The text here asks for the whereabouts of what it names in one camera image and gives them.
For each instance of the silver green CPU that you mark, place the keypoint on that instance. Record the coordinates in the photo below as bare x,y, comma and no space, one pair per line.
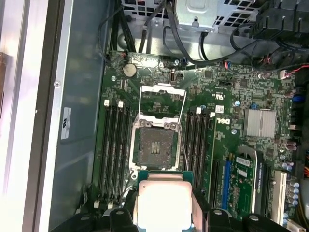
164,203

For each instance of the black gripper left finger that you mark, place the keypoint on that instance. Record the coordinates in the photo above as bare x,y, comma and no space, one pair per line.
101,221

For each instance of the green motherboard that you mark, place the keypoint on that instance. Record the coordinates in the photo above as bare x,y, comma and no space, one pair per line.
217,82

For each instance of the silver finned heatsink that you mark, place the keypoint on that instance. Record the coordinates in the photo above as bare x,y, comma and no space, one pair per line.
259,122

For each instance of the round coin battery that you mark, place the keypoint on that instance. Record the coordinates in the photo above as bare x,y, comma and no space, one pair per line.
129,70

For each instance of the blue expansion slot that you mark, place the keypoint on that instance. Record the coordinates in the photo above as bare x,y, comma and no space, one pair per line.
227,183

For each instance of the silver perforated disk bay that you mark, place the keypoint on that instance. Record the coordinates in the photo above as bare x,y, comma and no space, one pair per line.
193,12

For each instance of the CPU socket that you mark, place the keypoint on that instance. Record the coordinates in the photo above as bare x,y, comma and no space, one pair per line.
154,147

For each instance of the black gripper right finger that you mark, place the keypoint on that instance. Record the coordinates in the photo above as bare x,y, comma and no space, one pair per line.
229,222

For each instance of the white expansion slot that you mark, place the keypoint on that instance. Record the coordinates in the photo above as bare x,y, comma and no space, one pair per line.
280,198

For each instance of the black open PC case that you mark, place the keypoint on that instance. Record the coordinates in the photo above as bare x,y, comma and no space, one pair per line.
79,96

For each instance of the metal socket cover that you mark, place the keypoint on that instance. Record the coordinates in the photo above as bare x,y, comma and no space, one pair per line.
169,89

